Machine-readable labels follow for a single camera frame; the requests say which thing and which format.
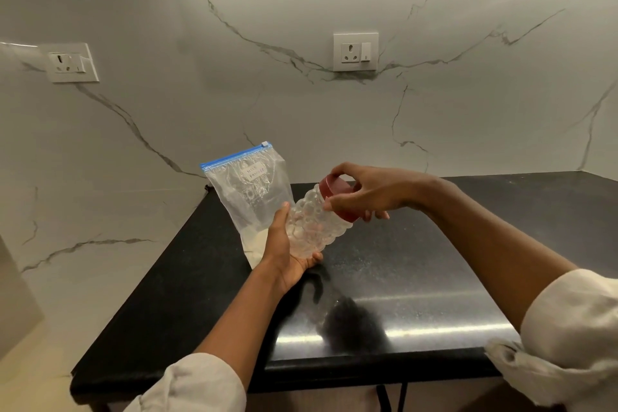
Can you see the red jar lid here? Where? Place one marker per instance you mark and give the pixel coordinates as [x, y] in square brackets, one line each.
[338, 197]

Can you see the person's left thumb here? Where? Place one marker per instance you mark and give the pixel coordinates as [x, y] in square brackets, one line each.
[281, 223]

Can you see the white sleeve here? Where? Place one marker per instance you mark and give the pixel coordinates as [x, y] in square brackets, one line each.
[560, 339]
[193, 385]

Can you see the person's left hand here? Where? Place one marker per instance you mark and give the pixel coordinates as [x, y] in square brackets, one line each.
[282, 252]

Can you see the clear zip bag blue seal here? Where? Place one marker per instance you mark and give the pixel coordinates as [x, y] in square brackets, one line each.
[248, 199]

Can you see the person's right hand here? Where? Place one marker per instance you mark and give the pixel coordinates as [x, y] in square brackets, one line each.
[381, 192]

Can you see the person's right thumb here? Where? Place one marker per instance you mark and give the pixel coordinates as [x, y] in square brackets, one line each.
[340, 199]

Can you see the white wall socket with switch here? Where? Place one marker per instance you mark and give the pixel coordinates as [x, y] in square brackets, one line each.
[356, 51]

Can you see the person's left forearm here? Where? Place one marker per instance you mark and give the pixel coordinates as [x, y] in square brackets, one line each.
[241, 320]

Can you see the clear bubbled plastic jar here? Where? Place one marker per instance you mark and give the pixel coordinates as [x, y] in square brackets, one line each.
[314, 228]

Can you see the white left sleeve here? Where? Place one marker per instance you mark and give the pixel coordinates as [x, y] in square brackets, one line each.
[193, 385]

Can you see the person's right forearm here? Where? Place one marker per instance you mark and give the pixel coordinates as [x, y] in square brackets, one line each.
[487, 242]

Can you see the white right sleeve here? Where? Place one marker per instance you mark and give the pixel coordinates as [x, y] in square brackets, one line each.
[560, 339]

